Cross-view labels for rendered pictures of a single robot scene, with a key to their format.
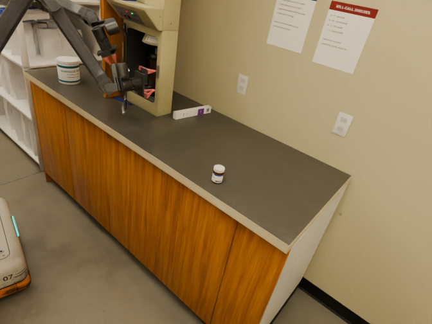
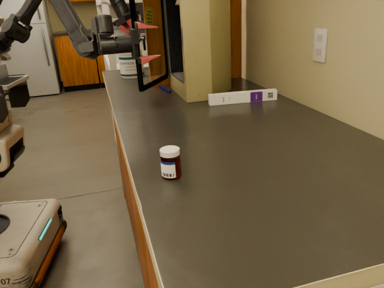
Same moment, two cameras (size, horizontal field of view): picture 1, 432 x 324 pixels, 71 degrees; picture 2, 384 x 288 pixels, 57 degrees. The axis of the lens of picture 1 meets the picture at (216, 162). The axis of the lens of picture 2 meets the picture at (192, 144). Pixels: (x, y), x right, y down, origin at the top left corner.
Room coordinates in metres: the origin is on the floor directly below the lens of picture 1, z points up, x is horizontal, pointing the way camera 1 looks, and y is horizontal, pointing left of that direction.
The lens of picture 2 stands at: (0.53, -0.56, 1.32)
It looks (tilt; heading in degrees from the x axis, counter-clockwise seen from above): 22 degrees down; 41
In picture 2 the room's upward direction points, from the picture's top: 3 degrees counter-clockwise
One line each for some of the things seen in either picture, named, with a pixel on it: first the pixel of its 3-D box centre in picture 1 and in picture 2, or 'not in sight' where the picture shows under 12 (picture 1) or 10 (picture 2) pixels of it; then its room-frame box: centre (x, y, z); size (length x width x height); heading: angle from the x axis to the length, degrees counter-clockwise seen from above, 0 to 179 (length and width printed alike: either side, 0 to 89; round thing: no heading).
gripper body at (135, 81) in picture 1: (135, 83); (126, 44); (1.35, 0.44, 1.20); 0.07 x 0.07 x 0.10; 56
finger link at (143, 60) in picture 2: (146, 88); (147, 52); (1.41, 0.40, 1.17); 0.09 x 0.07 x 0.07; 146
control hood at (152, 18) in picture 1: (133, 13); not in sight; (1.64, 0.55, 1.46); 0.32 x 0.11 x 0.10; 56
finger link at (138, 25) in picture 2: (147, 74); (144, 32); (1.41, 0.40, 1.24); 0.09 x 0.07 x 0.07; 146
